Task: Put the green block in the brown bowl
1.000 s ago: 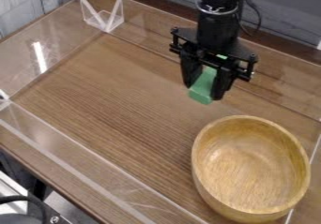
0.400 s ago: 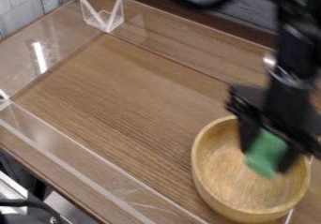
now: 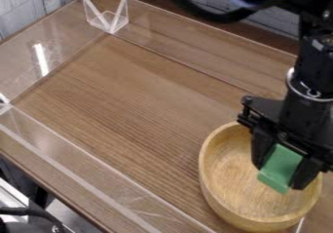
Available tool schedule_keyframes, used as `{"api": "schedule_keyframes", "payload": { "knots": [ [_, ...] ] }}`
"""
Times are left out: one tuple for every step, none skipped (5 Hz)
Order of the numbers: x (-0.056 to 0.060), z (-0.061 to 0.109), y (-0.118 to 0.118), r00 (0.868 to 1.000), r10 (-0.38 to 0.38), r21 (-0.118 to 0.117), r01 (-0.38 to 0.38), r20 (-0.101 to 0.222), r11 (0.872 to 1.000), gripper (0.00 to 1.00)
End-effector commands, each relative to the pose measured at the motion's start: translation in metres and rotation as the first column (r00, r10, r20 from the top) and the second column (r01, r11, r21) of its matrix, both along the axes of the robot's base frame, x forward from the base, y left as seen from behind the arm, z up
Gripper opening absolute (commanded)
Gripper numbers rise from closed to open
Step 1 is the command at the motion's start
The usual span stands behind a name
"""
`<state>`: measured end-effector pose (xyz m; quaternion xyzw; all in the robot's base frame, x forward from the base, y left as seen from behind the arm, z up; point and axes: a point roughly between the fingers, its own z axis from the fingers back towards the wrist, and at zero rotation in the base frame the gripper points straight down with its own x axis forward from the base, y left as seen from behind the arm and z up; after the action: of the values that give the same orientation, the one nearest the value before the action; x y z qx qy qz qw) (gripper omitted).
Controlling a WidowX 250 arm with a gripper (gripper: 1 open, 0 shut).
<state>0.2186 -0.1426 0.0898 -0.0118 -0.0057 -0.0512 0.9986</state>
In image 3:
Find black cable at table edge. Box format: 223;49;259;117
0;206;66;233

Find brown wooden bowl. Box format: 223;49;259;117
197;122;322;233

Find green rectangular block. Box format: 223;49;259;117
257;144;303;194

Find clear acrylic tray walls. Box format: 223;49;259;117
0;0;333;233

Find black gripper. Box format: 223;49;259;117
237;67;333;190

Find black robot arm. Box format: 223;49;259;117
230;0;333;190

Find clear acrylic corner bracket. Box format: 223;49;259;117
82;0;129;34

